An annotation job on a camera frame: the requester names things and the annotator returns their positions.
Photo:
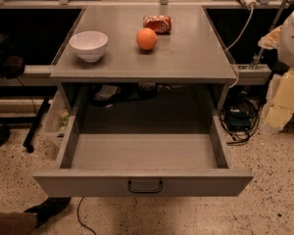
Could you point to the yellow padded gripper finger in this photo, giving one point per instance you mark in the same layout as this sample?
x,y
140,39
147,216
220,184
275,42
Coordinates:
x,y
279,107

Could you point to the orange fruit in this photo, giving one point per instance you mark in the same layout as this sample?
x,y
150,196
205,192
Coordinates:
x,y
146,38

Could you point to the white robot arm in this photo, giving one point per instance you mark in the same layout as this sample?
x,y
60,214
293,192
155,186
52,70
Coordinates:
x,y
281,39

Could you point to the grey open top drawer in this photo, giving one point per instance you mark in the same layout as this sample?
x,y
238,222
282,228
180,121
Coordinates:
x,y
175,138

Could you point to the black shoe near drawer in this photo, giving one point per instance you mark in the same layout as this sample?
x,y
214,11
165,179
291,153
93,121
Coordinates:
x,y
49,208

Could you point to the grey metal cabinet table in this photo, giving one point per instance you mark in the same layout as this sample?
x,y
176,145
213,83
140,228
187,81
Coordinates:
x,y
190,53

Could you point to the crushed red soda can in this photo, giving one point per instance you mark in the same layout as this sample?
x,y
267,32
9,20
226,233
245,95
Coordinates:
x,y
160,24

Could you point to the white ceramic bowl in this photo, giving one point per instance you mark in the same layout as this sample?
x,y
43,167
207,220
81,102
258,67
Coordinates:
x,y
89,45

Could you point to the brown trouser leg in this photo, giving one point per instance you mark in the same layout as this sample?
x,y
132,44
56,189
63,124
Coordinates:
x,y
17,223

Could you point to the black drawer handle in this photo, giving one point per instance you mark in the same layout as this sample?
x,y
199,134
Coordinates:
x,y
145,187

